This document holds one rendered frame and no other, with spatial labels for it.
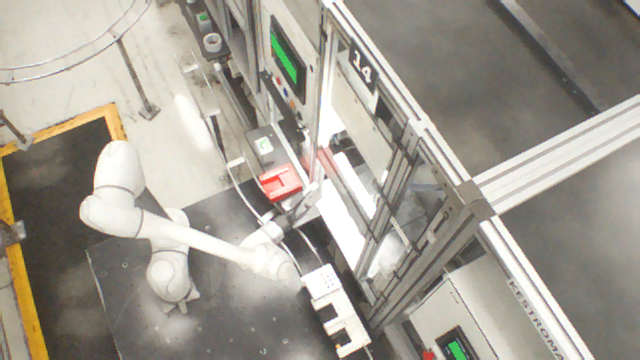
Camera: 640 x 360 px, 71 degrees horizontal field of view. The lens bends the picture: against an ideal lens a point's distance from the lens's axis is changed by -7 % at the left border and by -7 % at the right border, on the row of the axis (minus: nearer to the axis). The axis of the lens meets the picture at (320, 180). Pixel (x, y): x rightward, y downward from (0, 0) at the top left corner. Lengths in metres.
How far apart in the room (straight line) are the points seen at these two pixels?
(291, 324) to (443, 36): 1.45
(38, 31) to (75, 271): 2.18
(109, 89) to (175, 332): 2.18
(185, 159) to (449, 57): 2.46
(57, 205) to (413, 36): 2.77
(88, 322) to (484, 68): 2.62
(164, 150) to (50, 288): 1.15
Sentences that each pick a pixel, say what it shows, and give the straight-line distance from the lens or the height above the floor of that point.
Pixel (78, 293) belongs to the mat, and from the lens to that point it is 3.22.
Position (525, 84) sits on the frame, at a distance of 1.23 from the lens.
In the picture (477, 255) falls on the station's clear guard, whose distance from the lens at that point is 1.08.
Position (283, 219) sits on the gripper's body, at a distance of 1.86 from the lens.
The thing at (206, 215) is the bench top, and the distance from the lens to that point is 2.41.
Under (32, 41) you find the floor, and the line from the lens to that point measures 4.52.
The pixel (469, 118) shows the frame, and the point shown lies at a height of 2.01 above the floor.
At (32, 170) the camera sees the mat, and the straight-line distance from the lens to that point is 3.72.
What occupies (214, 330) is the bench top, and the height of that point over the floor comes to 0.68.
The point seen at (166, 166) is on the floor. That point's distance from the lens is 3.39.
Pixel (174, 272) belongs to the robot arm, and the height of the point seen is 0.94.
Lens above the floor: 2.87
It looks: 63 degrees down
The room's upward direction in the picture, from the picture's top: 5 degrees clockwise
